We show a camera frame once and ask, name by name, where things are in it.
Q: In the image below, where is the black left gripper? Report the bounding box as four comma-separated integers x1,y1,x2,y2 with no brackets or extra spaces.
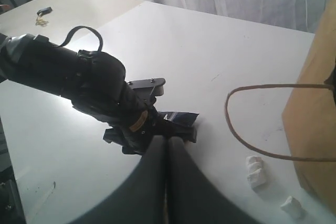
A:
103,108,197,155

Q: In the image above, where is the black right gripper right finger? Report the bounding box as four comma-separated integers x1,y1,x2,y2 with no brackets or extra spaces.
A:
166,137,258,224

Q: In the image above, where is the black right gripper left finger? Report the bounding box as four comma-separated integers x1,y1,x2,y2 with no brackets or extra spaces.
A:
72,135,167,223

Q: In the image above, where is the dark noodle package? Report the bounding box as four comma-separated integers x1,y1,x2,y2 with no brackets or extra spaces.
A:
159,111,199,127

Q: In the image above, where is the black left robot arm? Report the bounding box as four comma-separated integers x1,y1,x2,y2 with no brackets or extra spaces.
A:
1,34,197,155

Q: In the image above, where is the brown paper shopping bag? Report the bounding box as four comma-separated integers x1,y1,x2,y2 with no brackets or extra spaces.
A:
224,0,335,203

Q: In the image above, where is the white paper scrap near jar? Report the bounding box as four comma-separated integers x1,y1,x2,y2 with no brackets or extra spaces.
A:
280,196,305,219

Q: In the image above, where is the small black object far table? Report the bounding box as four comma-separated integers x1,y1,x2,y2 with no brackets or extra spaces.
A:
37,7,53,16

